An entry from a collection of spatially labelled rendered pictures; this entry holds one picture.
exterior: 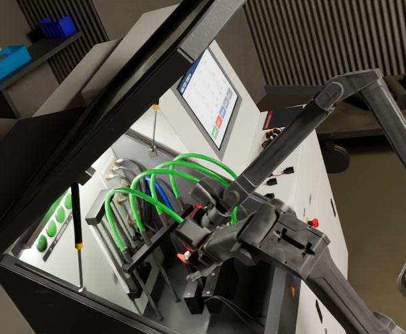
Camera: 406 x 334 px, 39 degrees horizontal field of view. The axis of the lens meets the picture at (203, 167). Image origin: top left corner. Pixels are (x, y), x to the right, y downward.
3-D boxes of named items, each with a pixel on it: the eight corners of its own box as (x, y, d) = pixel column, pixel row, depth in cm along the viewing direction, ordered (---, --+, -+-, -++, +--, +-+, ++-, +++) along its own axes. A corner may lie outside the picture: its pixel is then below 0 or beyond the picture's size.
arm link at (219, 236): (263, 269, 90) (301, 215, 93) (233, 246, 90) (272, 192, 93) (209, 274, 132) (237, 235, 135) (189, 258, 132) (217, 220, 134)
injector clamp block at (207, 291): (227, 328, 182) (212, 295, 175) (198, 329, 186) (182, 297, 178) (245, 252, 209) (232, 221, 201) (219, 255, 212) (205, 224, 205)
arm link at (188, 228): (211, 266, 127) (233, 235, 130) (169, 235, 128) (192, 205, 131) (205, 272, 139) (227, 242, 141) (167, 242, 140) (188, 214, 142)
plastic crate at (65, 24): (79, 16, 399) (72, 0, 393) (102, 13, 384) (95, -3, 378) (44, 39, 379) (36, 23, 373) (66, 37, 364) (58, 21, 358)
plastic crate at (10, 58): (15, 59, 362) (7, 45, 357) (33, 58, 349) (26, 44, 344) (-21, 82, 345) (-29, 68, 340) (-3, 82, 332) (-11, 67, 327)
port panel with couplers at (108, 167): (140, 237, 199) (103, 166, 184) (131, 238, 201) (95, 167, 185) (151, 213, 210) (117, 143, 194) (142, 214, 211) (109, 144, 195)
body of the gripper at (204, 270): (186, 260, 146) (188, 257, 139) (213, 230, 149) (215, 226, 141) (205, 278, 145) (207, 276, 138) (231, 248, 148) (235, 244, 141)
